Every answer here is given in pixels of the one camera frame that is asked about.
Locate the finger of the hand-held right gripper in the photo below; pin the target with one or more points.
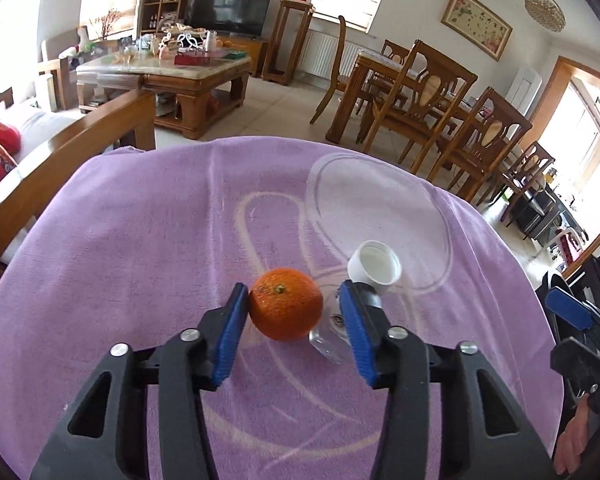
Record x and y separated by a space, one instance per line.
580 365
570 310

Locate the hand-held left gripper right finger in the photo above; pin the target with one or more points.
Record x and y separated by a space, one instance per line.
359 340

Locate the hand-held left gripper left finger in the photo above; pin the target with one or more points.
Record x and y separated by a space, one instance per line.
227 340

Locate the orange fruit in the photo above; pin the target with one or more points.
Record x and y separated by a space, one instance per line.
285 305

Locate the person's right hand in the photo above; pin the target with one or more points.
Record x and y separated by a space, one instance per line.
577 440

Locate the black cabinet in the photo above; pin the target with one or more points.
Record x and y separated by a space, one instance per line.
542 212

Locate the wooden dining chair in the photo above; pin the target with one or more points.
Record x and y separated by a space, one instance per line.
420 105
340 75
480 145
527 180

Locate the purple cloth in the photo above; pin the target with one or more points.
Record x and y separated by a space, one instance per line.
130 235

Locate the white standing air conditioner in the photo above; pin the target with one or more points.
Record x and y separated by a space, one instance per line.
525 90

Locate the wooden coffee table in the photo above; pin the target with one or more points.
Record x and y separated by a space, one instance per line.
195 90

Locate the wooden sofa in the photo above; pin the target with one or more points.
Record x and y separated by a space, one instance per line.
80 135

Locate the wooden dining table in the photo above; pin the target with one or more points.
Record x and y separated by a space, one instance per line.
360 67

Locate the red tray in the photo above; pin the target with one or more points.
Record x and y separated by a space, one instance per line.
190 60

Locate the wooden television stand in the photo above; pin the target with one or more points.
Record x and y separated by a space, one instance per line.
250 55

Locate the wide framed floral picture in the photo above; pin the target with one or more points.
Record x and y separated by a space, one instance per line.
477 22

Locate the crystal ceiling lamp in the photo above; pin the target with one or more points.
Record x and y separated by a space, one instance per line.
545 7

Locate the tall wooden plant stand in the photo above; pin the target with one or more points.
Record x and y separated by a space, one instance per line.
285 40

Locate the wooden armchair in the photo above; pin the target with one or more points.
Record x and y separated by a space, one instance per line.
60 70

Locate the flat screen television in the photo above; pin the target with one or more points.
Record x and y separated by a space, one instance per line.
227 10

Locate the white wall radiator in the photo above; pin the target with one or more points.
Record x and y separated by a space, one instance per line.
325 52

